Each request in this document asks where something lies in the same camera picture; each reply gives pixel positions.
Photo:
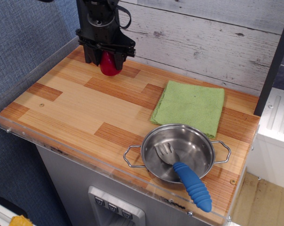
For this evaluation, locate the red toy strawberry food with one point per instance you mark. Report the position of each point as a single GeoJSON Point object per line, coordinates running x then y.
{"type": "Point", "coordinates": [107, 64]}

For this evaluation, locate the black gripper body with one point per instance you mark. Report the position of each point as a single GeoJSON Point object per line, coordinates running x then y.
{"type": "Point", "coordinates": [111, 38]}

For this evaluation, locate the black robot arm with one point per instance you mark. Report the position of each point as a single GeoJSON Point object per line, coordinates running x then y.
{"type": "Point", "coordinates": [106, 10]}

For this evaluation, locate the dark grey right post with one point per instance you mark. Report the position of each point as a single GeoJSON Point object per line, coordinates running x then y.
{"type": "Point", "coordinates": [271, 76]}

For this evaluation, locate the white toy sink counter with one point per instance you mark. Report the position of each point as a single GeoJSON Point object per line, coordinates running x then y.
{"type": "Point", "coordinates": [266, 157]}

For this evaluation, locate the dark grey post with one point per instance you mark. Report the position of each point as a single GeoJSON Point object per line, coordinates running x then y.
{"type": "Point", "coordinates": [271, 76]}
{"type": "Point", "coordinates": [85, 32]}

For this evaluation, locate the green folded cloth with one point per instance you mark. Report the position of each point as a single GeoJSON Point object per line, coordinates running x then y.
{"type": "Point", "coordinates": [193, 105]}

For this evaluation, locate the blue handled metal fork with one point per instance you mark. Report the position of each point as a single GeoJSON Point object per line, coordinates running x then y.
{"type": "Point", "coordinates": [195, 188]}

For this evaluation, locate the yellow object bottom left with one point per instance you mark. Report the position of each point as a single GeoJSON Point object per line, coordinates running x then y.
{"type": "Point", "coordinates": [20, 221]}

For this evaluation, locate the silver dispenser button panel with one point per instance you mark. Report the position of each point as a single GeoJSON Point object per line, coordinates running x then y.
{"type": "Point", "coordinates": [110, 210]}

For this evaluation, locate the dark grey left post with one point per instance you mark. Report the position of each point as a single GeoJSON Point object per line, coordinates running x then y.
{"type": "Point", "coordinates": [85, 32]}

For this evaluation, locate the grey toy cabinet front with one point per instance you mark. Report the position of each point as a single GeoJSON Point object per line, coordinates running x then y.
{"type": "Point", "coordinates": [72, 180]}

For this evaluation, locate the clear acrylic table guard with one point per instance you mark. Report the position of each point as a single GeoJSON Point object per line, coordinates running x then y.
{"type": "Point", "coordinates": [67, 106]}

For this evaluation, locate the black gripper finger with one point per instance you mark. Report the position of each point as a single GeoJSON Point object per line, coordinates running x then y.
{"type": "Point", "coordinates": [93, 54]}
{"type": "Point", "coordinates": [119, 59]}

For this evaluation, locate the stainless steel pot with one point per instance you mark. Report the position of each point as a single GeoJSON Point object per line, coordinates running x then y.
{"type": "Point", "coordinates": [191, 145]}

